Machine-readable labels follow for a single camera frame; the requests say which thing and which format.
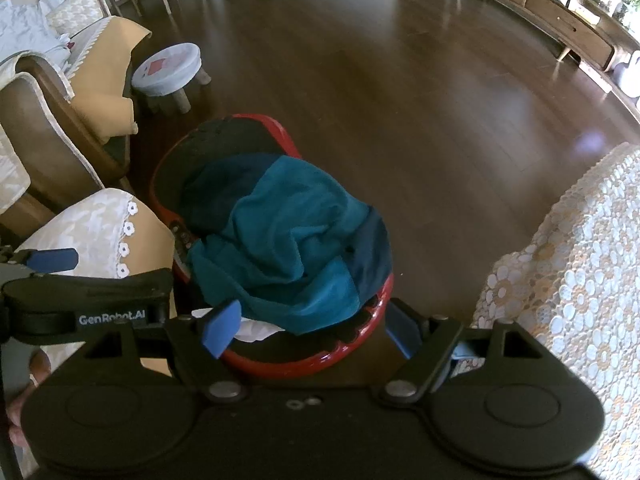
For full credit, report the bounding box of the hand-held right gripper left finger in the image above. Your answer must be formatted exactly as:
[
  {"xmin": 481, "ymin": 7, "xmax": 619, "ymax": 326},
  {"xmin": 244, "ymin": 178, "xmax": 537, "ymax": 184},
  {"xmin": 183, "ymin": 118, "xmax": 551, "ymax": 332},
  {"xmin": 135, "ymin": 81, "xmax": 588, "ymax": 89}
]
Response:
[{"xmin": 82, "ymin": 300, "xmax": 248, "ymax": 403}]

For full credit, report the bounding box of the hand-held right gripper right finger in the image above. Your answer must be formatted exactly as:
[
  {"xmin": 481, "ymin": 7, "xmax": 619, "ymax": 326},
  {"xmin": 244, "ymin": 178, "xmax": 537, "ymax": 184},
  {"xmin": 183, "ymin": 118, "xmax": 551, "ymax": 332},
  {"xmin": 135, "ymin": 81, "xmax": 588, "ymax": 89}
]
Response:
[{"xmin": 377, "ymin": 297, "xmax": 543, "ymax": 403}]

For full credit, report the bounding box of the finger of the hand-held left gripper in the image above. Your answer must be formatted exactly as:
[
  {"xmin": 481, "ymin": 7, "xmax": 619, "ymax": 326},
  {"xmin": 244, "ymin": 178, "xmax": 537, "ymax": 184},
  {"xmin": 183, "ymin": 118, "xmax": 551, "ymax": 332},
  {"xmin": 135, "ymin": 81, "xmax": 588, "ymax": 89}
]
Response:
[{"xmin": 0, "ymin": 245, "xmax": 80, "ymax": 275}]

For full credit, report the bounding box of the red laundry basket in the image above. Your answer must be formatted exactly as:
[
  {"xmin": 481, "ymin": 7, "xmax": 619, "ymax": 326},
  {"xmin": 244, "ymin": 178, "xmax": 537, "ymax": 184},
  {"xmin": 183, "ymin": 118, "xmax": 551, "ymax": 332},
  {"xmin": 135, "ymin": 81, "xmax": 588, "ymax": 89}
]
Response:
[{"xmin": 149, "ymin": 114, "xmax": 396, "ymax": 378}]

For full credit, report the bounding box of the teal and navy sweater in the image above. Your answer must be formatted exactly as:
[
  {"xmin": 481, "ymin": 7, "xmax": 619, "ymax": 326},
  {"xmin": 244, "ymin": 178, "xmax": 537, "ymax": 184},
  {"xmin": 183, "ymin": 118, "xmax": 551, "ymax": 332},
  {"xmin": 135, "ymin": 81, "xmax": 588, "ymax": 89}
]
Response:
[{"xmin": 179, "ymin": 152, "xmax": 393, "ymax": 337}]

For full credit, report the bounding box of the white lace armrest cover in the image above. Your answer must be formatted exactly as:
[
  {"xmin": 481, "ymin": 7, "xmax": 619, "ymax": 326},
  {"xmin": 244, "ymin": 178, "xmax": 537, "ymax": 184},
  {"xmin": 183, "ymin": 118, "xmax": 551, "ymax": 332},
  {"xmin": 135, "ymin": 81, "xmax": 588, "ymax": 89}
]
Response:
[{"xmin": 15, "ymin": 187, "xmax": 178, "ymax": 321}]

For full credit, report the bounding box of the wooden sofa with tan cushions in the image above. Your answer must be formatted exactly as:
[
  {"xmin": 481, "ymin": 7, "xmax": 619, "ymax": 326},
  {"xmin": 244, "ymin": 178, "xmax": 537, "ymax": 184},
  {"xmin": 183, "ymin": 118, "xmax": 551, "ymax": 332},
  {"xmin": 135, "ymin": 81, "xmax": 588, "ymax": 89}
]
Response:
[{"xmin": 0, "ymin": 55, "xmax": 138, "ymax": 231}]

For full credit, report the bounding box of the black garment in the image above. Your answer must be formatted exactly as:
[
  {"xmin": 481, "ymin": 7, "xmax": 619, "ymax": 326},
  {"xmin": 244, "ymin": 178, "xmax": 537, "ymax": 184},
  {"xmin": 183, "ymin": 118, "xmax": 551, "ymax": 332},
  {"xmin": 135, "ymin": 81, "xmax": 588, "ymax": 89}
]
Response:
[{"xmin": 172, "ymin": 117, "xmax": 291, "ymax": 201}]

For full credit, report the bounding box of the round white stool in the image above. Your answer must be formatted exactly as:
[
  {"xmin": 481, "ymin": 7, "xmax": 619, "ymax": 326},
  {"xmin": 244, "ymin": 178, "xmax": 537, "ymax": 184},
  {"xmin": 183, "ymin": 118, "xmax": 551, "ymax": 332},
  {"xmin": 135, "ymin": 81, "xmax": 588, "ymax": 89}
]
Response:
[{"xmin": 131, "ymin": 42, "xmax": 212, "ymax": 113}]

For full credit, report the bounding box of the white quilted cloth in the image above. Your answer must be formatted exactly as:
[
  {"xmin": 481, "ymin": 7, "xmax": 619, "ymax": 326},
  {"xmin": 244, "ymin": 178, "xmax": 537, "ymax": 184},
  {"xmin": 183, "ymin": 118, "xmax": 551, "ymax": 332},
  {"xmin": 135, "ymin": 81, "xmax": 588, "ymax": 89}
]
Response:
[{"xmin": 0, "ymin": 0, "xmax": 71, "ymax": 68}]

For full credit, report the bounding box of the low dark wooden cabinet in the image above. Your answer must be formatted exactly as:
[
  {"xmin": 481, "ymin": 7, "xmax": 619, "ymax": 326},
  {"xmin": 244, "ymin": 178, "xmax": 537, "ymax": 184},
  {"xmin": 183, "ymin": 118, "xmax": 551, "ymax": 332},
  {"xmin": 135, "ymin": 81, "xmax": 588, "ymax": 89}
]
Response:
[{"xmin": 452, "ymin": 0, "xmax": 633, "ymax": 73}]

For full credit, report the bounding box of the small white and yellow box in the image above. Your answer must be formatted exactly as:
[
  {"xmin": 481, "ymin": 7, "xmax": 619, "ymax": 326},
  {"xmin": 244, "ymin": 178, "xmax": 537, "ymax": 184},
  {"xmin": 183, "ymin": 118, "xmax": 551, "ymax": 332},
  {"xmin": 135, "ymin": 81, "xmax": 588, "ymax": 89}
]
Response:
[{"xmin": 567, "ymin": 0, "xmax": 601, "ymax": 26}]

